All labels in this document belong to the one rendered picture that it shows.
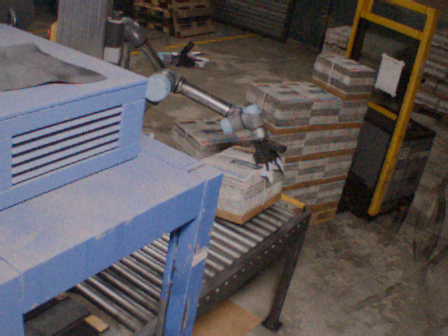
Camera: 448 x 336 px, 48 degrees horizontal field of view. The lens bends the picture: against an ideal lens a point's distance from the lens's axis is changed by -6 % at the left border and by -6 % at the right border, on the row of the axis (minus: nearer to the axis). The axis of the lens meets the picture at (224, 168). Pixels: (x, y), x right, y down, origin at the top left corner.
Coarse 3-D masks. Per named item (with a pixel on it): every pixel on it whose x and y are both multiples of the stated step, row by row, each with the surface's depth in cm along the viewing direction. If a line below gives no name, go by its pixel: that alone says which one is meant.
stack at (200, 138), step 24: (192, 120) 353; (216, 120) 361; (192, 144) 331; (216, 144) 328; (240, 144) 341; (288, 144) 366; (312, 144) 381; (288, 168) 377; (312, 168) 393; (288, 192) 390; (312, 192) 406
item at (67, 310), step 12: (48, 300) 182; (60, 300) 184; (72, 300) 185; (36, 312) 175; (48, 312) 177; (60, 312) 178; (72, 312) 179; (84, 312) 181; (24, 324) 169; (36, 324) 170; (48, 324) 172; (60, 324) 173; (72, 324) 175; (84, 324) 175; (96, 324) 177
